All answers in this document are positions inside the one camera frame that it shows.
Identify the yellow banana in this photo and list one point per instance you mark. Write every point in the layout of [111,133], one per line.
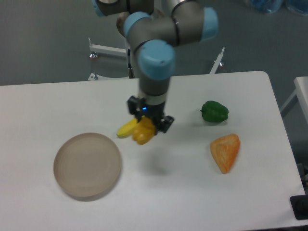
[127,129]

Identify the white right base leg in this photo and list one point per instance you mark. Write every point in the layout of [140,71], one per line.
[218,62]

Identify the white side table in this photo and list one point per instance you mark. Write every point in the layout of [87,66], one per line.
[299,95]

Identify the yellow bell pepper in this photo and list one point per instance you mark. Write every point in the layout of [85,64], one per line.
[144,131]

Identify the white base leg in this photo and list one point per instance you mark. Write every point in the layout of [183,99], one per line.
[96,50]
[218,62]

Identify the white left base leg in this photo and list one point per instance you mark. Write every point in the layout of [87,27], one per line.
[96,50]

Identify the green bell pepper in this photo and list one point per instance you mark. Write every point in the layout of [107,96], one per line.
[213,111]

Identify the beige round plate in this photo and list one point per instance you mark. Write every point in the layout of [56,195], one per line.
[87,166]

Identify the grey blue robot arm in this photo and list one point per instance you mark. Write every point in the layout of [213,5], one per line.
[152,42]

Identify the black device at edge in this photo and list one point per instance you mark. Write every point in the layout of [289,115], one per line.
[299,205]

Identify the blue plastic bag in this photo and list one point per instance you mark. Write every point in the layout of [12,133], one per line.
[264,6]

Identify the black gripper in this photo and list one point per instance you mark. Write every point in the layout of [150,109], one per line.
[139,108]

